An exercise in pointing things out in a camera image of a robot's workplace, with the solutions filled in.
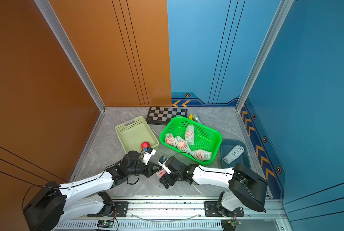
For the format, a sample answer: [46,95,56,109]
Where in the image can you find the aluminium front rail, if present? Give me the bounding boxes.
[55,197,292,231]

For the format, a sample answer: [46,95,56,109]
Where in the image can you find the bare red apple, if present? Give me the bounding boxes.
[140,141,150,150]

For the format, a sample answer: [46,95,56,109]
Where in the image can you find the aluminium corner post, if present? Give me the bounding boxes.
[235,0,294,113]
[34,0,106,113]

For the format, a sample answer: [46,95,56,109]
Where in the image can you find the dark teal plastic tray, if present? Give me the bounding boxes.
[220,139,250,168]

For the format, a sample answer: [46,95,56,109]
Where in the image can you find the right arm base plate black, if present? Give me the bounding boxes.
[204,192,245,217]

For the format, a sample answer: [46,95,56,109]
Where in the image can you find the white foam net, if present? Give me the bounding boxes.
[223,145,245,165]

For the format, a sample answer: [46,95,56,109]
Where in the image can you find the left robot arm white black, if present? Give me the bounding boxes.
[22,147,161,231]

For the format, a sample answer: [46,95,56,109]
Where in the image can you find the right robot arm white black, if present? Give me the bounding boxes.
[157,157,268,217]

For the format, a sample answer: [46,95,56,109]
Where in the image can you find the small right circuit board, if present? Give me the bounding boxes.
[221,219,242,231]

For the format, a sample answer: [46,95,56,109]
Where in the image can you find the bright green plastic basket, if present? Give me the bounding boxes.
[159,116,223,165]

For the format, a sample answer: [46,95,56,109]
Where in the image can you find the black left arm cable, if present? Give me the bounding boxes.
[21,161,124,211]

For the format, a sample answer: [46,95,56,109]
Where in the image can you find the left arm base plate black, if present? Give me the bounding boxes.
[87,192,129,218]

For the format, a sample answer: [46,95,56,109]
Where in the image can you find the grey cylinder yellow tip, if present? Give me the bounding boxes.
[189,114,203,124]

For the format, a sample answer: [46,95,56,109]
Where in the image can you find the black white checkerboard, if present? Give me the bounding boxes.
[146,107,188,125]

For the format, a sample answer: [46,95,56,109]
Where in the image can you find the left aluminium corner post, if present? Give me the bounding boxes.
[34,0,106,113]

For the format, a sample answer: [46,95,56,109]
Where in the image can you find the pale green plastic basket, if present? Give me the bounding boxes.
[115,116,159,154]

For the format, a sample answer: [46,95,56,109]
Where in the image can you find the green circuit board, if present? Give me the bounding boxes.
[96,219,114,231]

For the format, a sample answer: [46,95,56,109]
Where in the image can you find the right aluminium corner post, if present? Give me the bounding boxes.
[235,0,294,113]

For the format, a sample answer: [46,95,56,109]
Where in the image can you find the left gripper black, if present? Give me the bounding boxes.
[127,161,161,178]

